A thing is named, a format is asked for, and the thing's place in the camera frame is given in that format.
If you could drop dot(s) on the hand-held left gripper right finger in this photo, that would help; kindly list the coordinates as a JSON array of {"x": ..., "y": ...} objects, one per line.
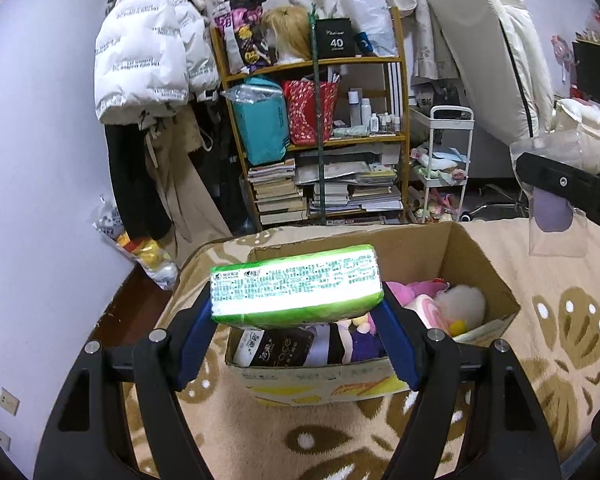
[{"x": 397, "y": 345}]

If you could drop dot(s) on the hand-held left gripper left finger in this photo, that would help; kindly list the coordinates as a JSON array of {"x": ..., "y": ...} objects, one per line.
[{"x": 195, "y": 345}]

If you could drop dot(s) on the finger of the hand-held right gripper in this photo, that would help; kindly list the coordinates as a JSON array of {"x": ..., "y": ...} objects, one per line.
[{"x": 580, "y": 190}]

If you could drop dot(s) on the dark purple plush toy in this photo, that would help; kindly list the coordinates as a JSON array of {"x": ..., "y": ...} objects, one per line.
[{"x": 367, "y": 347}]

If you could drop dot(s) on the bagged small purple plush toy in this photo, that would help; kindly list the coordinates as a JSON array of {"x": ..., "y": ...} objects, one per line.
[{"x": 552, "y": 212}]

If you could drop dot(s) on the small pink roll plush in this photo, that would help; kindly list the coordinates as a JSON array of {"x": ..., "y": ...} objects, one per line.
[{"x": 425, "y": 310}]

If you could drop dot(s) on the pink plush bear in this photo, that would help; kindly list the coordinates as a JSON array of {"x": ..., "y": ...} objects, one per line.
[{"x": 415, "y": 287}]

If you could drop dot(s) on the cardboard box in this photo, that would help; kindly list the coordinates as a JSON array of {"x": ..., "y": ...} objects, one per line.
[{"x": 305, "y": 382}]

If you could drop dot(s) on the green tissue pack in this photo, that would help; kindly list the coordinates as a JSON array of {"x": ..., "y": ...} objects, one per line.
[{"x": 295, "y": 285}]

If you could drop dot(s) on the white fluffy plush toy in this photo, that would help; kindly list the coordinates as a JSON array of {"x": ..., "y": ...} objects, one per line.
[{"x": 460, "y": 302}]

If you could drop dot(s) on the black tissue pack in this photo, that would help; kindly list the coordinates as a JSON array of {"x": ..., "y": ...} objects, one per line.
[{"x": 275, "y": 347}]

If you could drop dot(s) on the beige flower printed blanket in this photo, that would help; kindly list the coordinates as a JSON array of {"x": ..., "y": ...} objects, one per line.
[{"x": 530, "y": 280}]

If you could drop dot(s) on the plastic bag of plush toys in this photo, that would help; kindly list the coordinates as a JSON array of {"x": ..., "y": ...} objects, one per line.
[{"x": 145, "y": 255}]

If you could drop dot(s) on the black monitor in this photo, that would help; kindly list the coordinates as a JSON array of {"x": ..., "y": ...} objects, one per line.
[{"x": 597, "y": 75}]

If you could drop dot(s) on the pink desk fan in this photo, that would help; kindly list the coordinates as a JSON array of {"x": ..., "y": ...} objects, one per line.
[{"x": 564, "y": 55}]

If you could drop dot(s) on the white trolley cart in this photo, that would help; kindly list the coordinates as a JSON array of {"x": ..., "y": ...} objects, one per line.
[{"x": 452, "y": 110}]

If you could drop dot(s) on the beige coat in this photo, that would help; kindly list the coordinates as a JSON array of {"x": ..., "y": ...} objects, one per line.
[{"x": 180, "y": 195}]

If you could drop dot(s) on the black coat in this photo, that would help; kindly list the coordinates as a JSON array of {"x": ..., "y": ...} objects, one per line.
[{"x": 135, "y": 195}]

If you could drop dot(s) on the white folded mattress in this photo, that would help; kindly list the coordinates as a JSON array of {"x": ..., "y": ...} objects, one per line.
[{"x": 480, "y": 60}]

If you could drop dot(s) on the pile of books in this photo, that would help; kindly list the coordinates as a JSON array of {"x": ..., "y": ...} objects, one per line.
[{"x": 280, "y": 195}]

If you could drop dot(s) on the green pole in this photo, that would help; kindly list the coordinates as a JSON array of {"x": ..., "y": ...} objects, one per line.
[{"x": 320, "y": 135}]

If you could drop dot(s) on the group of white cosmetic bottles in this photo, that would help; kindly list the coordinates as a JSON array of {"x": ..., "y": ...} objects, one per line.
[{"x": 366, "y": 110}]

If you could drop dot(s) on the teal tissue pack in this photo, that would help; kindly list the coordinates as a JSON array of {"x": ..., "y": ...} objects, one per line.
[{"x": 260, "y": 125}]

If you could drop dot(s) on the red gift bag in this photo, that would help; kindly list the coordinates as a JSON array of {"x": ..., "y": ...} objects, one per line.
[{"x": 305, "y": 115}]

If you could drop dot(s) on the wooden shelf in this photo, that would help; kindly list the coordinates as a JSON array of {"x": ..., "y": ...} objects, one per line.
[{"x": 360, "y": 61}]

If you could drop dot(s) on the clear plastic bag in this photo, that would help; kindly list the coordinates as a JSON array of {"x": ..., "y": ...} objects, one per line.
[{"x": 375, "y": 15}]

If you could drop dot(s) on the black gift box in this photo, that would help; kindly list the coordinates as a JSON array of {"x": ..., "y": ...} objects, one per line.
[{"x": 335, "y": 40}]

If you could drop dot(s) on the white puffer jacket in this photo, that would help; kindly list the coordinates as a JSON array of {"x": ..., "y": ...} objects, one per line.
[{"x": 140, "y": 50}]

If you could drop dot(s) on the pink and black printed bag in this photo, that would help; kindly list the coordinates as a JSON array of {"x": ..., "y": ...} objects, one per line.
[{"x": 242, "y": 35}]

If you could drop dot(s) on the blond wig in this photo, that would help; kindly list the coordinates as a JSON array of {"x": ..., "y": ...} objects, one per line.
[{"x": 287, "y": 30}]

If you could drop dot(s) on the white wall socket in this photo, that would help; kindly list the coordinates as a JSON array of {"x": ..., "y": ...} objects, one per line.
[
  {"x": 8, "y": 401},
  {"x": 1, "y": 440}
]

